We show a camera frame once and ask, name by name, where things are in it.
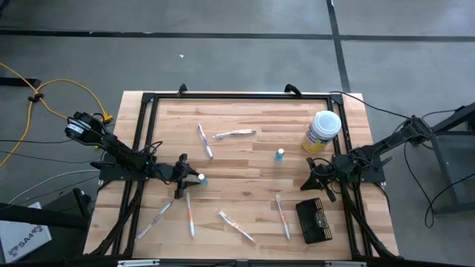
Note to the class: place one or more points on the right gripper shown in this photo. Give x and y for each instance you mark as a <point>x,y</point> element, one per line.
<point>320,177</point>

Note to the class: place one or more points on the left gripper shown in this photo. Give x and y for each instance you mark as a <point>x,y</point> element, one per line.
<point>181,174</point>

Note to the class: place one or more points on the blue mouthwash bottle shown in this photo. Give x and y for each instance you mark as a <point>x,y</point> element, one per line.
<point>279,155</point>
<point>202,180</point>

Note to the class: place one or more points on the orange toothbrush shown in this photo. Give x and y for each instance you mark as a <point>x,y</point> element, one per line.
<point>190,217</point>
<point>235,225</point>
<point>282,217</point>

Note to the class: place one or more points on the purple toothbrush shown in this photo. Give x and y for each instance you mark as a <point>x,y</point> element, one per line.
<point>205,141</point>
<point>154,219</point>
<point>234,133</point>

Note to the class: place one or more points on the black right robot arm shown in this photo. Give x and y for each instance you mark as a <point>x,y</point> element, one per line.
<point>389,142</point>

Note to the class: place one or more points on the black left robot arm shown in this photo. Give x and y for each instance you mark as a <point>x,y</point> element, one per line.
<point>111,148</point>

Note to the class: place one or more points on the black mesh basket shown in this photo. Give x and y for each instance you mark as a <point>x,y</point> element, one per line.
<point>308,222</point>

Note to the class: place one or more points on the yellow Lysol wipes canister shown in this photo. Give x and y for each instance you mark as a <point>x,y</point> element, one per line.
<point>326,124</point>

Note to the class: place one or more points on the small black clamp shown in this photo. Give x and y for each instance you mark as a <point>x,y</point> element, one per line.
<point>182,89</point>

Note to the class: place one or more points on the black curved clamp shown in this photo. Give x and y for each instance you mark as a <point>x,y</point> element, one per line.
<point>293,89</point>

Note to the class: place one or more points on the black floor equipment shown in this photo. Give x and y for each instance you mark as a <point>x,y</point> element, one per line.
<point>70,202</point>

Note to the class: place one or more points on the grey metal stand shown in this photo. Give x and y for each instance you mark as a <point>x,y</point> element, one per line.
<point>454,118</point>

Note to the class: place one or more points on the white printed box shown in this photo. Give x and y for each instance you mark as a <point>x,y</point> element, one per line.
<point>22,237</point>

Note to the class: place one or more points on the black floor bar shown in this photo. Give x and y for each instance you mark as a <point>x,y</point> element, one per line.
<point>18,82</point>

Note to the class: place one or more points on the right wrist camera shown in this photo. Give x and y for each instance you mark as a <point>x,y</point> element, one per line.
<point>324,170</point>

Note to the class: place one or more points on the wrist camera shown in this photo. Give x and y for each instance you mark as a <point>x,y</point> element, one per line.
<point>324,170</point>
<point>165,174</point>

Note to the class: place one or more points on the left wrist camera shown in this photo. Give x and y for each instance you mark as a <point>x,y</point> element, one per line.
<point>165,174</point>

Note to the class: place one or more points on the silver metal bracket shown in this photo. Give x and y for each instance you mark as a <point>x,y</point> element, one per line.
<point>137,263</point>
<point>345,264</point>

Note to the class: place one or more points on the black aluminium table frame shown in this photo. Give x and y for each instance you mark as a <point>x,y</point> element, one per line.
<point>241,96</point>

